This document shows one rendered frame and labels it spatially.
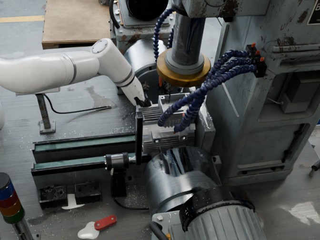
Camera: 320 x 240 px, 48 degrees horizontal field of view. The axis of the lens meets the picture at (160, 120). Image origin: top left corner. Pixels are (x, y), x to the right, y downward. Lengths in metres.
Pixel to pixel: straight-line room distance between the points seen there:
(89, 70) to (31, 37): 2.71
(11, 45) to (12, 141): 2.04
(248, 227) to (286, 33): 0.51
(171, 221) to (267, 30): 0.59
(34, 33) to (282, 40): 3.03
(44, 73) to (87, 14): 2.84
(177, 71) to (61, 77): 0.39
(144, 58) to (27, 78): 0.70
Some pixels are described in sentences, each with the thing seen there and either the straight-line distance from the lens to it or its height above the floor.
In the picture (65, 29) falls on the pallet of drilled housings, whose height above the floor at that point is 0.15.
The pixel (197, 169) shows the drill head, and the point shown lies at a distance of 1.14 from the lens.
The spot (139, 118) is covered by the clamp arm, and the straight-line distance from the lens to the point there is 1.13.
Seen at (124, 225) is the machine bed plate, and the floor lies 0.80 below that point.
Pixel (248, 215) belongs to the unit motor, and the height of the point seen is 1.35.
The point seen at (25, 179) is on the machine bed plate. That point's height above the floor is 0.80.
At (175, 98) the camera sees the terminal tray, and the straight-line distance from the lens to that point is 1.38.
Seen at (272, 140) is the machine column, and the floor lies 1.07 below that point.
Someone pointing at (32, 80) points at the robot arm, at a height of 1.50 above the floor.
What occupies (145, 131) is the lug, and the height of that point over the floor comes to 1.09.
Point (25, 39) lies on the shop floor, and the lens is 3.73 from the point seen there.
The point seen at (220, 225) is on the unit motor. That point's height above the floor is 1.35.
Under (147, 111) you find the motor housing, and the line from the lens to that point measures 1.35.
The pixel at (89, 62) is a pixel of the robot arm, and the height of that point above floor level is 1.43.
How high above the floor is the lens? 2.08
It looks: 47 degrees down
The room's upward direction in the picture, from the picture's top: 5 degrees clockwise
